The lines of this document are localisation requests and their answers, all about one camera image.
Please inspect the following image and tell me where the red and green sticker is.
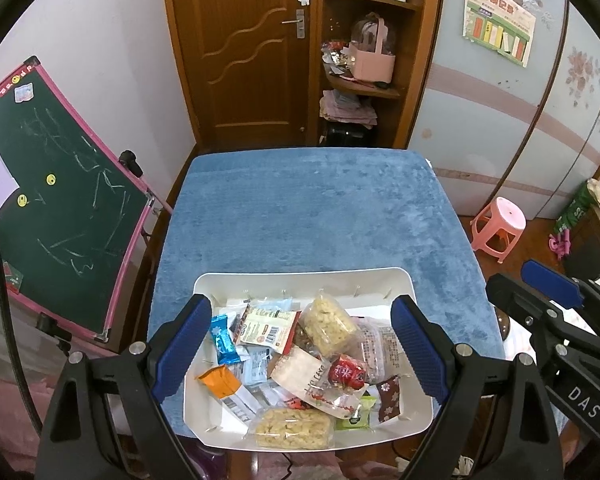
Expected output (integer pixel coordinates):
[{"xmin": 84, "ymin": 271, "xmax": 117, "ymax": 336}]
[{"xmin": 0, "ymin": 255, "xmax": 26, "ymax": 293}]

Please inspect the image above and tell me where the flower-print sliding wardrobe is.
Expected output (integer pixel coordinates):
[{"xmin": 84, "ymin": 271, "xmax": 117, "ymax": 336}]
[{"xmin": 405, "ymin": 0, "xmax": 600, "ymax": 221}]

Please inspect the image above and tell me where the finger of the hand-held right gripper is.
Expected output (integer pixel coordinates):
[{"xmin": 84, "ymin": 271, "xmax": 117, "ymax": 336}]
[
  {"xmin": 522, "ymin": 259, "xmax": 600, "ymax": 322},
  {"xmin": 485, "ymin": 274, "xmax": 570, "ymax": 358}
]

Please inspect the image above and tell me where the pale blue clear packet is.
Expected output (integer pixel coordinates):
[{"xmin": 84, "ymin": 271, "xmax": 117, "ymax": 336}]
[{"xmin": 225, "ymin": 297, "xmax": 296, "ymax": 406}]

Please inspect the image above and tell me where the dark cabinet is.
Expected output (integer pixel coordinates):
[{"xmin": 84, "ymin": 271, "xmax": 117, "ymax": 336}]
[{"xmin": 562, "ymin": 205, "xmax": 600, "ymax": 281}]

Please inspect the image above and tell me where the long puffed rice snack packet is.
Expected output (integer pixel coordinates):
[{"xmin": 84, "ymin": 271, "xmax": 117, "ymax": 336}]
[{"xmin": 252, "ymin": 406, "xmax": 335, "ymax": 451}]

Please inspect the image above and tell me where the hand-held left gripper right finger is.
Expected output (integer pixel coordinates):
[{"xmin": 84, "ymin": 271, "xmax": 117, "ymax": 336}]
[{"xmin": 390, "ymin": 294, "xmax": 565, "ymax": 480}]

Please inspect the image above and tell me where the silver door handle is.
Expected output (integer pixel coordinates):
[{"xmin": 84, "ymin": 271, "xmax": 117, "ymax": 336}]
[{"xmin": 281, "ymin": 8, "xmax": 307, "ymax": 38}]

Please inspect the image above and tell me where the maroon and white snack packet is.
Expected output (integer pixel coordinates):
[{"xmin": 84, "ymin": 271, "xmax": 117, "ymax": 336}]
[{"xmin": 376, "ymin": 375, "xmax": 403, "ymax": 423}]

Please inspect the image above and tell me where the brown label snack packet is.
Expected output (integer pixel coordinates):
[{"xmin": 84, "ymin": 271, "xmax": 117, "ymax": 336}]
[{"xmin": 237, "ymin": 305, "xmax": 301, "ymax": 356}]

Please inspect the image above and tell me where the orange and white snack packet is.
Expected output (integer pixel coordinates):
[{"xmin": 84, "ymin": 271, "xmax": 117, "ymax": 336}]
[{"xmin": 195, "ymin": 364, "xmax": 258, "ymax": 423}]

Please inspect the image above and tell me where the pink toy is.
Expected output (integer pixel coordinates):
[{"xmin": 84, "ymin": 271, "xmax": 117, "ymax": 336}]
[{"xmin": 547, "ymin": 232, "xmax": 573, "ymax": 260}]

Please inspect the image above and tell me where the blue plush blanket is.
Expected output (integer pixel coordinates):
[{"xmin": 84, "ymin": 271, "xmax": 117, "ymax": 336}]
[{"xmin": 147, "ymin": 147, "xmax": 506, "ymax": 441}]

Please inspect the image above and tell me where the yellow-green snack packet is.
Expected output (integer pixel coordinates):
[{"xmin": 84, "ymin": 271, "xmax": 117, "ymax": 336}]
[{"xmin": 336, "ymin": 395, "xmax": 378, "ymax": 430}]

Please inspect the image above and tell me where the black easel bracket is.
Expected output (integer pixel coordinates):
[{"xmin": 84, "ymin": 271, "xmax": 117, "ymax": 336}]
[{"xmin": 35, "ymin": 312, "xmax": 73, "ymax": 356}]

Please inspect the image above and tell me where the wooden shelf unit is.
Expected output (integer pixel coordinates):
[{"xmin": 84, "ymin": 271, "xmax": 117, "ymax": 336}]
[{"xmin": 310, "ymin": 0, "xmax": 446, "ymax": 150}]

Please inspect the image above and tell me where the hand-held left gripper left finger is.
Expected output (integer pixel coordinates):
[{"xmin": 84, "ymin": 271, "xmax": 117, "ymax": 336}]
[{"xmin": 34, "ymin": 293, "xmax": 213, "ymax": 480}]

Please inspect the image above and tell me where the pink basket with handle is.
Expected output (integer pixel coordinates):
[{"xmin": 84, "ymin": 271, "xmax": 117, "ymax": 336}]
[{"xmin": 347, "ymin": 15, "xmax": 397, "ymax": 83}]

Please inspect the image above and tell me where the pink plastic stool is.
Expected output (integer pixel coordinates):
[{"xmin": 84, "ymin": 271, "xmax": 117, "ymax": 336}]
[{"xmin": 471, "ymin": 196, "xmax": 527, "ymax": 264}]

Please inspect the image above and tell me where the black easel knob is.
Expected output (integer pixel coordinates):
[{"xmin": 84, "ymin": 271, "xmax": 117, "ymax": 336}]
[{"xmin": 119, "ymin": 150, "xmax": 144, "ymax": 177}]

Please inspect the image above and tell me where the white plastic tray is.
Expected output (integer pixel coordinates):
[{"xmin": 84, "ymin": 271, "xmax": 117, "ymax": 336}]
[{"xmin": 182, "ymin": 266, "xmax": 435, "ymax": 452}]

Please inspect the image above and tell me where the black box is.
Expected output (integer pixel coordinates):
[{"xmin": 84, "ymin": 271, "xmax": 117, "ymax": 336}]
[{"xmin": 322, "ymin": 122, "xmax": 371, "ymax": 147}]

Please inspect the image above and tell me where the small blue snack packet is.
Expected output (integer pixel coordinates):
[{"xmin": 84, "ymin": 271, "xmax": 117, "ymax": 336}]
[{"xmin": 210, "ymin": 312, "xmax": 242, "ymax": 366}]

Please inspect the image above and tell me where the black cable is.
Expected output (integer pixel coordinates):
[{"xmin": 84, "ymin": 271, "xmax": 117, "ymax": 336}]
[{"xmin": 0, "ymin": 210, "xmax": 43, "ymax": 433}]

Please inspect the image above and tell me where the small puffed rice snack packet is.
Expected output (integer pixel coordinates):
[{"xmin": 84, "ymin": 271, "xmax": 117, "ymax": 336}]
[{"xmin": 298, "ymin": 296, "xmax": 359, "ymax": 359}]

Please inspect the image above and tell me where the pile of shiny wrappers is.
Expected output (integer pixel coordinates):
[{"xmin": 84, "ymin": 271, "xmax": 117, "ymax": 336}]
[{"xmin": 321, "ymin": 40, "xmax": 353, "ymax": 78}]

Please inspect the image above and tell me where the colourful wall poster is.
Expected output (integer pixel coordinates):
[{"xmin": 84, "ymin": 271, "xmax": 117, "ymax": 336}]
[{"xmin": 462, "ymin": 0, "xmax": 537, "ymax": 67}]

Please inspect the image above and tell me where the clear sandwich cracker packet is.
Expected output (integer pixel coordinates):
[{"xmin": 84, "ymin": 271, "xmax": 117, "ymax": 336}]
[{"xmin": 352, "ymin": 322, "xmax": 401, "ymax": 383}]

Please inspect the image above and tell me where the green chalkboard with pink frame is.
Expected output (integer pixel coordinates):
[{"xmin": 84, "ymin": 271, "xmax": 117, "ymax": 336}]
[{"xmin": 0, "ymin": 56, "xmax": 153, "ymax": 343}]

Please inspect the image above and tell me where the stack of pink cloths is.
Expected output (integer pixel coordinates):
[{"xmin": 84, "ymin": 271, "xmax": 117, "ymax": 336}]
[{"xmin": 320, "ymin": 89, "xmax": 379, "ymax": 127}]

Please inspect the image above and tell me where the red and white snack packet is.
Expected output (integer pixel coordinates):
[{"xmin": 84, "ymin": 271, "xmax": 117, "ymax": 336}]
[{"xmin": 270, "ymin": 345, "xmax": 368, "ymax": 421}]

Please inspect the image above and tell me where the small red snack packet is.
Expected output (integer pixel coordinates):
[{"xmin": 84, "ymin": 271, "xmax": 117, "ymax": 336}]
[{"xmin": 328, "ymin": 353, "xmax": 368, "ymax": 391}]

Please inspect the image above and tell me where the brown wooden door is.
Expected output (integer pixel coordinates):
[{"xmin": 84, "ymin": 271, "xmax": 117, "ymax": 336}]
[{"xmin": 160, "ymin": 0, "xmax": 323, "ymax": 153}]

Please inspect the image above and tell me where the green bag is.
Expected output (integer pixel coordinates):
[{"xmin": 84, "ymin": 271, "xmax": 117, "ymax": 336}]
[{"xmin": 554, "ymin": 178, "xmax": 600, "ymax": 236}]

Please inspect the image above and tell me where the striped white bedding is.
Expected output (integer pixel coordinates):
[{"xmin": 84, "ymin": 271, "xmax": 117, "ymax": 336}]
[{"xmin": 502, "ymin": 317, "xmax": 541, "ymax": 361}]

